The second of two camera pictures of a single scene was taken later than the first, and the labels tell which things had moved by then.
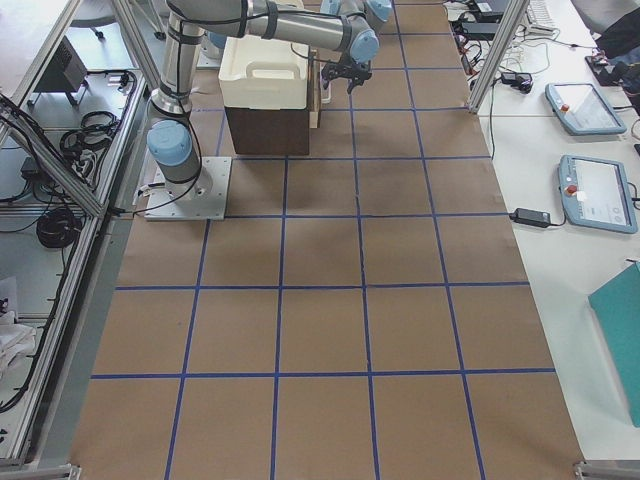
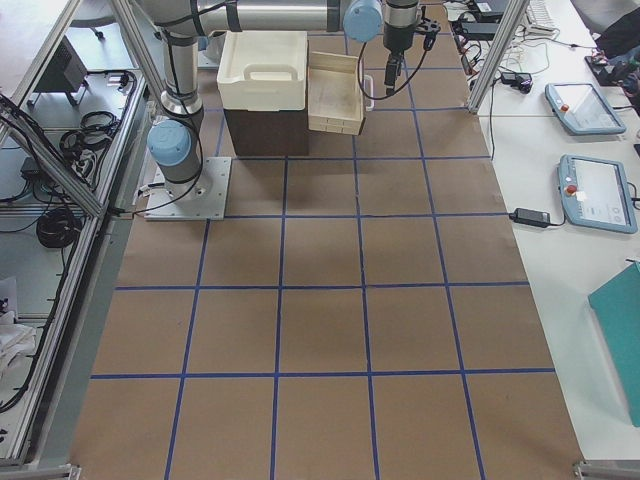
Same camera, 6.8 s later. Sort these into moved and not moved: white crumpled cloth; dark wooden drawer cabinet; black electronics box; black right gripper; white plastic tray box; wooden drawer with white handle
Moved: black right gripper; wooden drawer with white handle
Not moved: white plastic tray box; white crumpled cloth; dark wooden drawer cabinet; black electronics box
